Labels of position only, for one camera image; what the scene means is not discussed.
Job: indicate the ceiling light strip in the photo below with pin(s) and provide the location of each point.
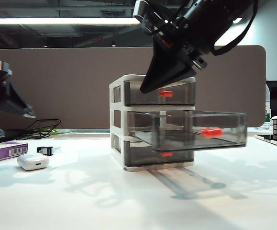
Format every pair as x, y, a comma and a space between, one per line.
57, 21

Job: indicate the flat black pad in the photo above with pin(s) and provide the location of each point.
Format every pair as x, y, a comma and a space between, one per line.
9, 140

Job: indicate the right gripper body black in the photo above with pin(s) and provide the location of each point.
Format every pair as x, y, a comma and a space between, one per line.
176, 36

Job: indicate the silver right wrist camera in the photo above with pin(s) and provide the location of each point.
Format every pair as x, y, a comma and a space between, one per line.
140, 9

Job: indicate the purple and white box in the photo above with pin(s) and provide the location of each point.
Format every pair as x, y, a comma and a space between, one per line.
2, 152

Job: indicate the small black clip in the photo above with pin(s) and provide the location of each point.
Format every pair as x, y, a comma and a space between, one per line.
47, 151

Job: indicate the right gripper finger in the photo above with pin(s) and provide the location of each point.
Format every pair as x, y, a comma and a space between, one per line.
162, 69
181, 76

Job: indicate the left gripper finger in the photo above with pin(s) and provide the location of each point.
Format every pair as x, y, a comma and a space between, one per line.
21, 100
6, 106

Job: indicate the white drawer cabinet frame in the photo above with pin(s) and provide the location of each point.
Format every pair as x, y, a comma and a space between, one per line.
116, 112

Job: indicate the brown desk partition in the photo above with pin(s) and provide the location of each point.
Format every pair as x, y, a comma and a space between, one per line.
80, 83

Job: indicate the white earphone case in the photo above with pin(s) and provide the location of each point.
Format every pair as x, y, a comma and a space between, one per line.
31, 161

